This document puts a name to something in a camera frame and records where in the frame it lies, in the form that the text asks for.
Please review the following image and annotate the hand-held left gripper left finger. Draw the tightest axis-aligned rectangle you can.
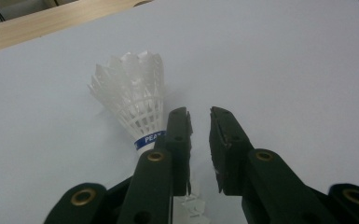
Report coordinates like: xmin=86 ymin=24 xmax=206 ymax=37
xmin=117 ymin=106 xmax=194 ymax=224

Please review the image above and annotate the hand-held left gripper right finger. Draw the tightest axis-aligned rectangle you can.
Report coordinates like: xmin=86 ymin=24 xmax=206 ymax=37
xmin=209 ymin=105 xmax=339 ymax=224

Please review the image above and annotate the white shuttlecock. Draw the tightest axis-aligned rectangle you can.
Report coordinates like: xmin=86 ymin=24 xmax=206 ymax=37
xmin=172 ymin=175 xmax=212 ymax=224
xmin=88 ymin=50 xmax=166 ymax=160

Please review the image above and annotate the white table mat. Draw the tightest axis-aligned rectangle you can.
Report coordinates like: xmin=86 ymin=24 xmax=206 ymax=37
xmin=0 ymin=0 xmax=359 ymax=224

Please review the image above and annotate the wooden table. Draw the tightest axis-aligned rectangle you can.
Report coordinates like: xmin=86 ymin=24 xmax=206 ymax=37
xmin=0 ymin=0 xmax=155 ymax=57

